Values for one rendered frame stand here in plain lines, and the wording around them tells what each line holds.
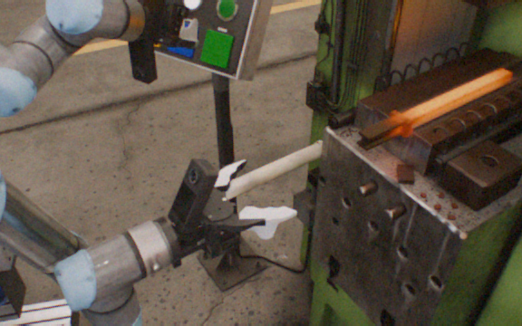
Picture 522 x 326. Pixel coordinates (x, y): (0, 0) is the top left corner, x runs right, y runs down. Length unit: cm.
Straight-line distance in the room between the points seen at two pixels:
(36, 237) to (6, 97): 20
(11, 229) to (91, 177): 169
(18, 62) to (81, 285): 34
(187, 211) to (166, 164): 169
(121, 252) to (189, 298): 118
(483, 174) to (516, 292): 36
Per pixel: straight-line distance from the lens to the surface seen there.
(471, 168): 96
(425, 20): 123
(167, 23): 98
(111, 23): 87
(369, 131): 93
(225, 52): 118
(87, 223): 224
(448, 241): 96
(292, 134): 258
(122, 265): 73
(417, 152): 100
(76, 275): 73
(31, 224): 78
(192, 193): 73
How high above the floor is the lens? 156
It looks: 40 degrees down
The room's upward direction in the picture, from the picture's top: straight up
